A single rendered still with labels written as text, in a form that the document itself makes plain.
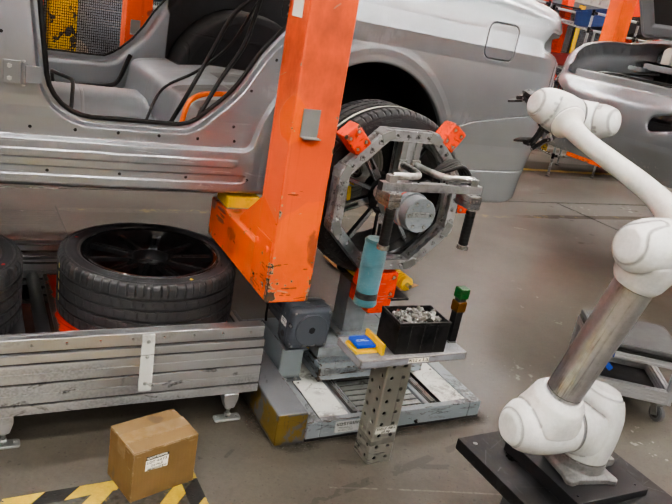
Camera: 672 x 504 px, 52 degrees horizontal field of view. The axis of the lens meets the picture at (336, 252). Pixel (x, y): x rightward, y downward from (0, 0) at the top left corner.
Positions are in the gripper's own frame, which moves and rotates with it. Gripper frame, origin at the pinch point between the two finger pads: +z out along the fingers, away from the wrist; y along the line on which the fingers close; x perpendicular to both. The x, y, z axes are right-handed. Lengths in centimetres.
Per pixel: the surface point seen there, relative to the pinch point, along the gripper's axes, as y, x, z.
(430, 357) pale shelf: -68, 53, -1
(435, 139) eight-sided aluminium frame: -3.7, 15.1, 27.0
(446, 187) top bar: -17.4, 25.1, 11.3
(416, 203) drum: -20.9, 34.6, 17.3
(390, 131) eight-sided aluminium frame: 4.4, 33.2, 27.1
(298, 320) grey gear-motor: -57, 78, 46
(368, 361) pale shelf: -59, 76, -1
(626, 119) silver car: -58, -208, 132
